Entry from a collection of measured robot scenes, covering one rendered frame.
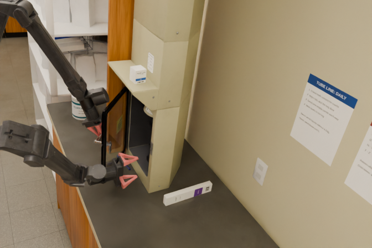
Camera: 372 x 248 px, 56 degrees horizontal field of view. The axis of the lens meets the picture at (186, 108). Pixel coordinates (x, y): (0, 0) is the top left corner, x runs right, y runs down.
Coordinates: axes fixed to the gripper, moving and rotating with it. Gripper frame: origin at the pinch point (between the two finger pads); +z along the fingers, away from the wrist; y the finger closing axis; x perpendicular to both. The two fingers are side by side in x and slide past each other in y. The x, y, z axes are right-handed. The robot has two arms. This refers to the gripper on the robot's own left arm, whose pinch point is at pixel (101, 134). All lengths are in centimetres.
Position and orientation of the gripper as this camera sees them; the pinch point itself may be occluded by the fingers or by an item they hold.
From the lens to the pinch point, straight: 169.2
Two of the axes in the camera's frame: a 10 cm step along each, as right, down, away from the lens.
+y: -9.3, 1.9, 3.2
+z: 3.0, 8.8, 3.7
